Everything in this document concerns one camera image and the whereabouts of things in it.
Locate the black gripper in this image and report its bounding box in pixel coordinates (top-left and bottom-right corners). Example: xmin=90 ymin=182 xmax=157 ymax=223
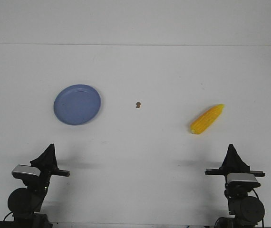
xmin=22 ymin=143 xmax=70 ymax=190
xmin=204 ymin=144 xmax=265 ymax=197

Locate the yellow corn cob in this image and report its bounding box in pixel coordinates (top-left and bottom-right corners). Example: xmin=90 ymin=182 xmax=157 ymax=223
xmin=190 ymin=104 xmax=225 ymax=134

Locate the blue round plate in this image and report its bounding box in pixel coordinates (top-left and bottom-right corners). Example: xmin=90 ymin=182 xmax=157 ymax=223
xmin=53 ymin=84 xmax=101 ymax=125

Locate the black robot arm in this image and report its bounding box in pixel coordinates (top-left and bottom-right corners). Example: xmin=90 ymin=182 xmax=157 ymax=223
xmin=204 ymin=144 xmax=265 ymax=228
xmin=8 ymin=143 xmax=70 ymax=228

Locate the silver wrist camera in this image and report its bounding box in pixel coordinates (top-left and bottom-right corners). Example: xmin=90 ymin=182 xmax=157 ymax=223
xmin=11 ymin=165 xmax=41 ymax=179
xmin=226 ymin=173 xmax=258 ymax=184

